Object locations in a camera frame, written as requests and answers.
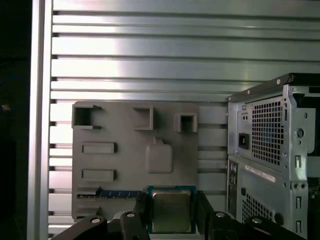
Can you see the grey power supply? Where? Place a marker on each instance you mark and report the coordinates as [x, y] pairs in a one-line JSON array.
[[266, 130]]

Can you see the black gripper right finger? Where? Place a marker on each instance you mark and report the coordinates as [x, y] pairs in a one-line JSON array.
[[220, 225]]

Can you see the green RAM stick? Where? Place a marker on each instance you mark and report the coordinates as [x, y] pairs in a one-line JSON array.
[[117, 194]]

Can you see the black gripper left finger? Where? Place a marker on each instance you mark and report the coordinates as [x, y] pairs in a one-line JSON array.
[[130, 225]]

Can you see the silver CPU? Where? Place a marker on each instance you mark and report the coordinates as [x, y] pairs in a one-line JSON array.
[[171, 212]]

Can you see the grey parts rack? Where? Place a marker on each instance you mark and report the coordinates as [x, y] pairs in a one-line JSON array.
[[130, 160]]

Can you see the black PC case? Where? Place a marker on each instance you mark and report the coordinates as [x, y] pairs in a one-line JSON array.
[[297, 120]]

